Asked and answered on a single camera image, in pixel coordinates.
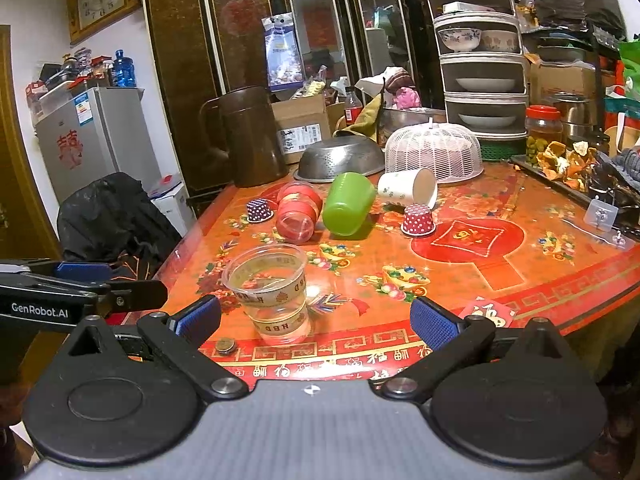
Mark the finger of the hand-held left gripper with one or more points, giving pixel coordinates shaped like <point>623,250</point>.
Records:
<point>142,295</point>
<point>82,271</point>

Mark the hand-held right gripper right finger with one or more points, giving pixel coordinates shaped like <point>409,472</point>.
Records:
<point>434,324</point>

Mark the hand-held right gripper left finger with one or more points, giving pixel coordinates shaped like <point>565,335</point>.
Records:
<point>196,319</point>

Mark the green plastic cup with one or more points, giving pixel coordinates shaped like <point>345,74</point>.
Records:
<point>350,205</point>

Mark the clear plastic cup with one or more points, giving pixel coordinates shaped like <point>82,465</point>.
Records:
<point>272,287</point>

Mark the white paper cup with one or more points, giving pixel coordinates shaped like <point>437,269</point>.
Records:
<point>402,188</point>

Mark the red plastic cup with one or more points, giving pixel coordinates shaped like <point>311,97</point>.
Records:
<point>297,210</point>

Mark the coin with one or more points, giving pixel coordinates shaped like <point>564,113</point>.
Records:
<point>225,346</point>

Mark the red paper envelope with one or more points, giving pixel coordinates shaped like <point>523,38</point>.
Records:
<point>487,312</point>

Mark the black cloth on chair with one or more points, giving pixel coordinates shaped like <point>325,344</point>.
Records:
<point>112,220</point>

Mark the white cardboard box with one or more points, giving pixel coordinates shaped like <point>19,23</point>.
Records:
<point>172,205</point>

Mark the red dotted cupcake liner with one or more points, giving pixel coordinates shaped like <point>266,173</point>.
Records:
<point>418,221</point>

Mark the wooden door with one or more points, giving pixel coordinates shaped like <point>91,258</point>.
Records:
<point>20,185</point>

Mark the purple dotted cupcake liner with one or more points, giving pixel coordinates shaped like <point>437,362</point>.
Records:
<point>258,211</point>

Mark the grey refrigerator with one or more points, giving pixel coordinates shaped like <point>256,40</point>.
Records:
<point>95,145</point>

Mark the white plastic food cover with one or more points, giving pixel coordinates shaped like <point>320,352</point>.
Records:
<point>432,150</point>

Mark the green plastic basket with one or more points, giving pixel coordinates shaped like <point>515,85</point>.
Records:
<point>502,149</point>

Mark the metal colander bowl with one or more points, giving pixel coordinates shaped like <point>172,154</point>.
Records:
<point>340,157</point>

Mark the brown plastic pitcher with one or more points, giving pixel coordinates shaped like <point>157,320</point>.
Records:
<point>252,135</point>

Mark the clear adhesive hook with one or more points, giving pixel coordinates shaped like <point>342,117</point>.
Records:
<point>600,214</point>
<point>619,238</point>

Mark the blue water bottle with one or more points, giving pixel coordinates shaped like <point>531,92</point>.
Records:
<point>124,70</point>

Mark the metal basin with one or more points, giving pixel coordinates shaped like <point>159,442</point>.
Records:
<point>407,120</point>

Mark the pile of orange peels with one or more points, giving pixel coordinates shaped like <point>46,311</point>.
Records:
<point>565,160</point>

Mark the white plate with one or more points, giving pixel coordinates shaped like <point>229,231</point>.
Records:
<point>487,120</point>
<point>485,84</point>

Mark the dark tray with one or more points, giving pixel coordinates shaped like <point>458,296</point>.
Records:
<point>607,195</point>

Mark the olive cloth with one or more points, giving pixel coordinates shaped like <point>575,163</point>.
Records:
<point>367,117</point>

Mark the red lidded glass jar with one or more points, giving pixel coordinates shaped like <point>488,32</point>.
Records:
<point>542,135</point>

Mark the cardboard box with label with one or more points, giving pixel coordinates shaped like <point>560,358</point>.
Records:
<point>302,125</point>

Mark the pink cloth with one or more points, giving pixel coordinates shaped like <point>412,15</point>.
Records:
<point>406,98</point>

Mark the red capped drink bottle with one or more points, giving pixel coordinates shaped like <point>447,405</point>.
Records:
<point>353,107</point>

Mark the dark mirrored wardrobe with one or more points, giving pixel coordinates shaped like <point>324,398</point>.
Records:
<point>190,60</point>

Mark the grey knitted cloth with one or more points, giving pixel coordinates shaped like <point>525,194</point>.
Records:
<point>627,162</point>

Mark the metal kettle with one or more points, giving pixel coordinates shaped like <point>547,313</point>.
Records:
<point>572,112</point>

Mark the grey tiered dish rack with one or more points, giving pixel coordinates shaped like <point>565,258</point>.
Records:
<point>520,67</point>

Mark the plain cardboard box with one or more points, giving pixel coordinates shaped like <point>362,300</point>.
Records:
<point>570,82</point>

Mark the blue white snack bag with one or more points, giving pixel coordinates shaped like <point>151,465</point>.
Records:
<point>282,52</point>

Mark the floral ceramic bowl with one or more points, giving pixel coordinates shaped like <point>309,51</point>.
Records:
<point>459,39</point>

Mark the beige patterned bowl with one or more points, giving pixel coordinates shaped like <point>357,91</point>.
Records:
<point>500,41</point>

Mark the green plastic bag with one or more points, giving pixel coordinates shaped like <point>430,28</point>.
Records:
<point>630,67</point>

